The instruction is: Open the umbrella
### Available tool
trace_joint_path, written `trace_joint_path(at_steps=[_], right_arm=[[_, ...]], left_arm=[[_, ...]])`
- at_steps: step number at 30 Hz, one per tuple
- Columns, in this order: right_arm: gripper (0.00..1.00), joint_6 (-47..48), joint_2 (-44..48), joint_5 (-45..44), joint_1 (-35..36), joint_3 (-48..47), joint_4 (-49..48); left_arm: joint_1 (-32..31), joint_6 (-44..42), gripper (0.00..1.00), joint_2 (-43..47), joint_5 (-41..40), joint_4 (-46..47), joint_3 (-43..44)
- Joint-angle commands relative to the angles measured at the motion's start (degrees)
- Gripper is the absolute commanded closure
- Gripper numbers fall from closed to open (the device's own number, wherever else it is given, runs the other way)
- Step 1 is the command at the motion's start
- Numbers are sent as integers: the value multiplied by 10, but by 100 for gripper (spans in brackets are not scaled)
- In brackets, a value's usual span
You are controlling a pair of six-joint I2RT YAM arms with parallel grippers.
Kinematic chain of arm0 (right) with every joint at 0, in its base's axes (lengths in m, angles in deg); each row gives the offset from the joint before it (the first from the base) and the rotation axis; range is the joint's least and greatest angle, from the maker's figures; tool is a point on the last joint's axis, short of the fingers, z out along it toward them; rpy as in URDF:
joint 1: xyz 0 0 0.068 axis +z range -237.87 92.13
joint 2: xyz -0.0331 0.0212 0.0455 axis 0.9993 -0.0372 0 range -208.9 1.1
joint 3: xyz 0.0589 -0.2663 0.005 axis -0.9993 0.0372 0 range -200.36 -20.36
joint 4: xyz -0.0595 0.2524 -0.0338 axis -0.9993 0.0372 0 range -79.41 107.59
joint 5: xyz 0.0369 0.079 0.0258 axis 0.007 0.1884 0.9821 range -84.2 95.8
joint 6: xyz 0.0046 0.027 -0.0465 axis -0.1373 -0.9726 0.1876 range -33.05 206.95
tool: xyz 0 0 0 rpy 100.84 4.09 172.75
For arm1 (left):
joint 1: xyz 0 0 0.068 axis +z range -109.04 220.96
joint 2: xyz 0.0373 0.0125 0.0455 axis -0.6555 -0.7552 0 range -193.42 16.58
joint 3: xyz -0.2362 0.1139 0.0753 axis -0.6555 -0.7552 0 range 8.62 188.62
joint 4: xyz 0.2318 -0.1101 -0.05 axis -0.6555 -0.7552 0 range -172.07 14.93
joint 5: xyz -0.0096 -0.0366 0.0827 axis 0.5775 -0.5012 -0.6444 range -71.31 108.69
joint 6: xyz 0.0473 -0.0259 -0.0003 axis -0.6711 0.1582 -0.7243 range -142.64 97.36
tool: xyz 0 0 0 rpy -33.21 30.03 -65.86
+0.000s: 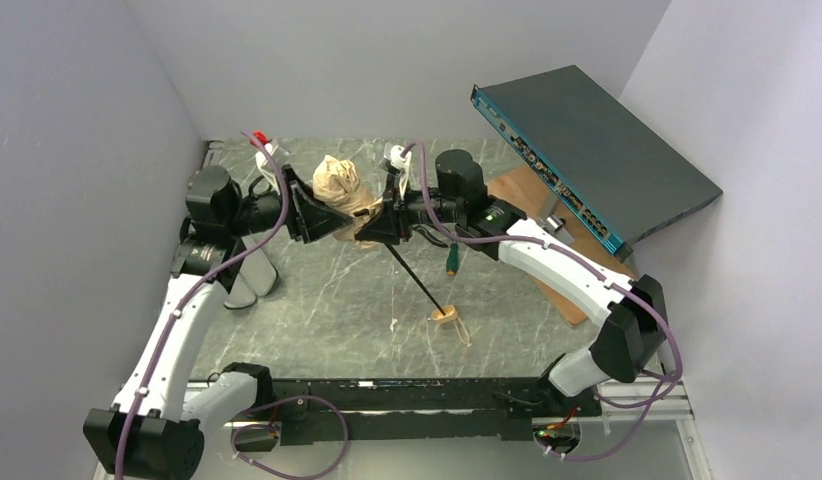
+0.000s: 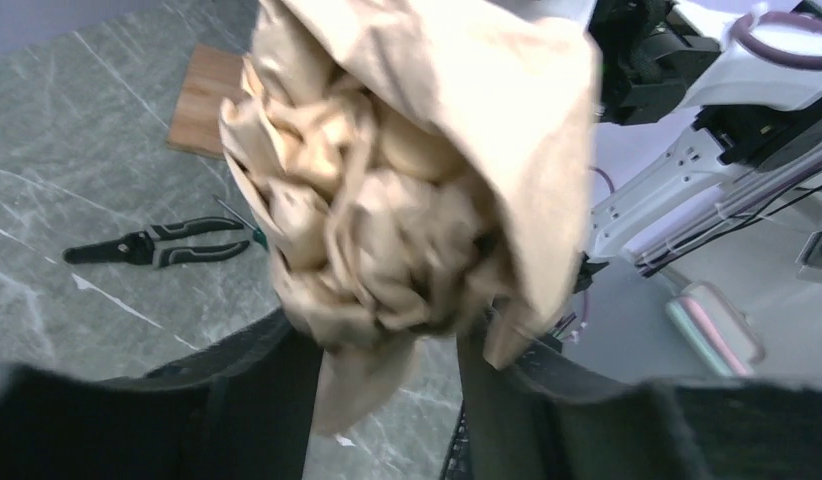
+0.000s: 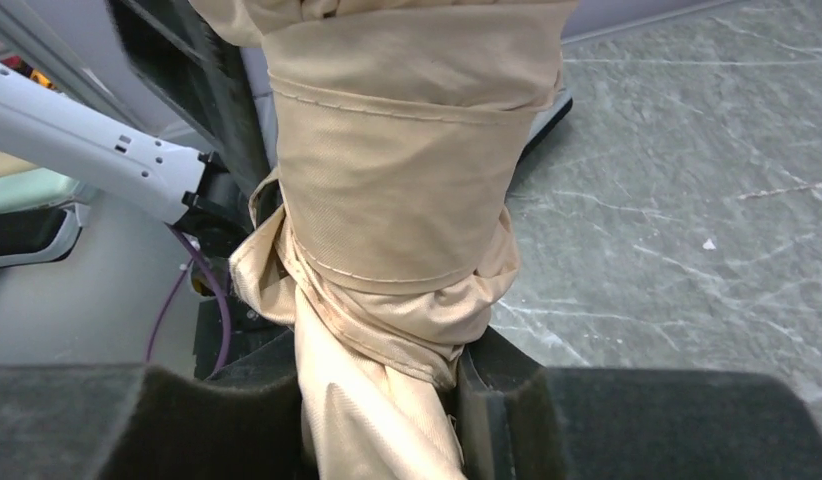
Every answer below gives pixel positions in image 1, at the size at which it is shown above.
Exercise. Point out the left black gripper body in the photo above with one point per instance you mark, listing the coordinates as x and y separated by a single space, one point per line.
292 211

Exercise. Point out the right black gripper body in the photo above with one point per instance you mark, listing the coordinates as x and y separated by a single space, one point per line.
397 216

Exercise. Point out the beige umbrella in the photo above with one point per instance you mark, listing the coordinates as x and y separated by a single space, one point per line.
337 184

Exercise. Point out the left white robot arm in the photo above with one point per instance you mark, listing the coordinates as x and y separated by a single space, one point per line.
152 429

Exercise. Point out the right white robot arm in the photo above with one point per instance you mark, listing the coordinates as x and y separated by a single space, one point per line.
629 313

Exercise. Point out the wooden board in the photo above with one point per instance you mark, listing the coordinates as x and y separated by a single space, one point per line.
576 278

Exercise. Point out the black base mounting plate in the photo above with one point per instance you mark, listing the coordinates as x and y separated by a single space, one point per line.
509 408

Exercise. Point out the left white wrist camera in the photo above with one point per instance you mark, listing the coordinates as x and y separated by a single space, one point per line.
264 145

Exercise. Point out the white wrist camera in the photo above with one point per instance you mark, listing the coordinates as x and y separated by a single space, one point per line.
264 145
397 162

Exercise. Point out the green handled screwdriver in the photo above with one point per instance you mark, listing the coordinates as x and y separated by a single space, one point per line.
453 261

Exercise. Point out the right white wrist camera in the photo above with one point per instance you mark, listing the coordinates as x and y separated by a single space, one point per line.
397 162

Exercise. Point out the metal switch stand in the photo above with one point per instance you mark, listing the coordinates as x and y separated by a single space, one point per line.
553 223

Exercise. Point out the dark teal network switch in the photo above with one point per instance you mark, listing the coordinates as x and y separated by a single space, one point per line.
618 177

